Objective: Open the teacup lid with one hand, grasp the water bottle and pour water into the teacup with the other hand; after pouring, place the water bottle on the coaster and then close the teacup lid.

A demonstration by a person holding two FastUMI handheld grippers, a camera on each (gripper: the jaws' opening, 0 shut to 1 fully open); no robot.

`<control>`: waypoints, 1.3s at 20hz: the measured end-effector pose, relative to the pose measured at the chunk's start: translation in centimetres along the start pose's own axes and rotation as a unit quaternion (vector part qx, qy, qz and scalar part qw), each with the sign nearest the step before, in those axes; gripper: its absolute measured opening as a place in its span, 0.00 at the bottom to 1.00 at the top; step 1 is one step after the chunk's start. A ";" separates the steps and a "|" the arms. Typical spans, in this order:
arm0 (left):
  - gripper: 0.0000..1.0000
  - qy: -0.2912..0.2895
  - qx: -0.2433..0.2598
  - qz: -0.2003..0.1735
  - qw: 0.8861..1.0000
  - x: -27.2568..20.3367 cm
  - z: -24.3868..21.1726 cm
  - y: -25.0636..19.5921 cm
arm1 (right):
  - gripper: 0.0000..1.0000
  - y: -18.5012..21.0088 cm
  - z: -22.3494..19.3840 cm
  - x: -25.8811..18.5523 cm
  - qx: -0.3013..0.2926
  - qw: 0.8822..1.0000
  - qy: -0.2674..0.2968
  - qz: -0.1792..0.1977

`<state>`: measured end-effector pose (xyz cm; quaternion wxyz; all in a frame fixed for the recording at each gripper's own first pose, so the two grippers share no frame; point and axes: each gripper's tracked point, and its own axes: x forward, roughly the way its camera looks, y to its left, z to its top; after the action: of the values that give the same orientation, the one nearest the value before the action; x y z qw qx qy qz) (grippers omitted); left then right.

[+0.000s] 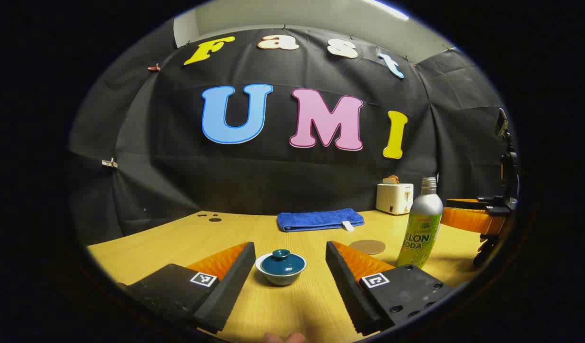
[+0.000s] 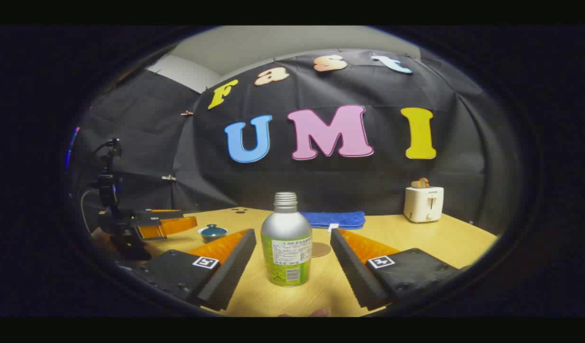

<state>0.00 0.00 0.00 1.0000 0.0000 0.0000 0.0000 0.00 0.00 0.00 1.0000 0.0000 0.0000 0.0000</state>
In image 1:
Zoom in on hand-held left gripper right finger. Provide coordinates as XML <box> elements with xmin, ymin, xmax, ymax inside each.
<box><xmin>326</xmin><ymin>241</ymin><xmax>455</xmax><ymax>336</ymax></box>

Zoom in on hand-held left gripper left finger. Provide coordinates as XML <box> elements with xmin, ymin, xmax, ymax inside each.
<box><xmin>123</xmin><ymin>242</ymin><xmax>256</xmax><ymax>334</ymax></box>

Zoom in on round brown coaster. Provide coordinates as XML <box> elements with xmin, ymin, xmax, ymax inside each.
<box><xmin>349</xmin><ymin>239</ymin><xmax>386</xmax><ymax>255</ymax></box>

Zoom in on silver green water bottle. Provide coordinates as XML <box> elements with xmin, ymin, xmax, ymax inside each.
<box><xmin>396</xmin><ymin>177</ymin><xmax>444</xmax><ymax>270</ymax></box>

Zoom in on white teacup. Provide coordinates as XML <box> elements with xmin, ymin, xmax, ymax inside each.
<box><xmin>255</xmin><ymin>252</ymin><xmax>308</xmax><ymax>286</ymax></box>

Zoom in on folded blue towel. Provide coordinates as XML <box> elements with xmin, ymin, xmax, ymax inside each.
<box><xmin>277</xmin><ymin>208</ymin><xmax>365</xmax><ymax>232</ymax></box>

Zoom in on white toaster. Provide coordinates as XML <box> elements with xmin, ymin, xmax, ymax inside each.
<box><xmin>376</xmin><ymin>183</ymin><xmax>414</xmax><ymax>215</ymax></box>

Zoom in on black backdrop cloth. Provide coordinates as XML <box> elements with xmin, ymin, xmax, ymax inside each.
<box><xmin>66</xmin><ymin>21</ymin><xmax>509</xmax><ymax>246</ymax></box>

